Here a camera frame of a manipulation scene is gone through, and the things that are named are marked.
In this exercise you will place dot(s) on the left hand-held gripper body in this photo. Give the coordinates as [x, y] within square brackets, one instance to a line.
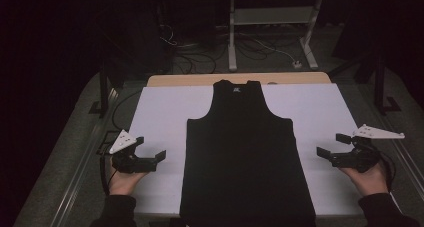
[128, 162]

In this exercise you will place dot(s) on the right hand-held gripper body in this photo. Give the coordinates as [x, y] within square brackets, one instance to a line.
[361, 157]

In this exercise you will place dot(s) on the black tank top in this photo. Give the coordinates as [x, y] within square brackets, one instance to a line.
[246, 153]

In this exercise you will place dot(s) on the person's left hand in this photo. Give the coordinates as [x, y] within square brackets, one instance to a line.
[123, 183]

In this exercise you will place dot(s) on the person's right hand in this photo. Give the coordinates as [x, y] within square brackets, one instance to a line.
[370, 182]

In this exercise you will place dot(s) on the white board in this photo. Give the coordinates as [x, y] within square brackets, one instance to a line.
[160, 120]

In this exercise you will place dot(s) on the black metal stand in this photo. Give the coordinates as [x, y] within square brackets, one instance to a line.
[104, 93]
[380, 87]

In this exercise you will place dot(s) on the metal floor rail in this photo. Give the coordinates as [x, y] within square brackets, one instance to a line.
[83, 167]
[396, 147]

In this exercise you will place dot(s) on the grey metal desk frame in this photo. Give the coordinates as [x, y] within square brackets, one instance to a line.
[271, 16]

